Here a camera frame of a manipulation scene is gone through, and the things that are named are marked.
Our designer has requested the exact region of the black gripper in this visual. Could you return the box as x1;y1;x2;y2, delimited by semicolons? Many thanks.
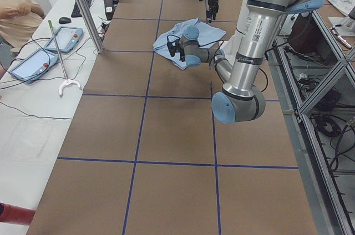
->
207;0;219;23
177;47;185;62

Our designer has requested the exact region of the light blue t-shirt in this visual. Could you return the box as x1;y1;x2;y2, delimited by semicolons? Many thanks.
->
153;18;226;70

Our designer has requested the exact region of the black power adapter white label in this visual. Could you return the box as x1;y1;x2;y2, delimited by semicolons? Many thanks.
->
104;0;115;21

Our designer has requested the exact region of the black keyboard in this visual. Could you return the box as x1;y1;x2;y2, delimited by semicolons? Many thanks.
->
70;0;94;18

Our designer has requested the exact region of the far blue teach pendant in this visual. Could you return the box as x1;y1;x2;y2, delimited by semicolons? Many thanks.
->
53;26;83;54

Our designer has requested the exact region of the blue teach pendant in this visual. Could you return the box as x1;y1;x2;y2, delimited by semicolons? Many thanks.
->
9;49;59;83
53;26;83;54

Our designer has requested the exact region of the black computer mouse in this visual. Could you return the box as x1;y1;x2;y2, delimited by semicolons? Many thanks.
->
58;17;72;24

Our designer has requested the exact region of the near blue teach pendant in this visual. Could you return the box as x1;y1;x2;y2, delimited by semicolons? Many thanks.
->
9;49;59;83

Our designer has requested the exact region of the person in beige shirt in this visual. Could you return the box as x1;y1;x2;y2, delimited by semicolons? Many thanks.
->
0;0;45;50

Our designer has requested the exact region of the red object at edge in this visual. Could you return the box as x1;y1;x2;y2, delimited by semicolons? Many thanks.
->
1;203;36;226

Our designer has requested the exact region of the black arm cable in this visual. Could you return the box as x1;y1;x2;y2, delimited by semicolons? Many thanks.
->
166;34;269;93

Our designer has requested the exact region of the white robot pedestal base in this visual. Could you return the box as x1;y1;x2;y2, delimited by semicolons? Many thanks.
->
223;4;248;57

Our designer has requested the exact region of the aluminium frame truss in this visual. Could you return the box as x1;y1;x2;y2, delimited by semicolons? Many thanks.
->
268;5;354;234

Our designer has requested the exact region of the white reacher stick green handle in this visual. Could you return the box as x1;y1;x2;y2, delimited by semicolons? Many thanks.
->
48;20;82;98

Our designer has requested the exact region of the aluminium frame post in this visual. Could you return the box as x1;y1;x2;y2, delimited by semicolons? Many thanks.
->
75;0;104;54

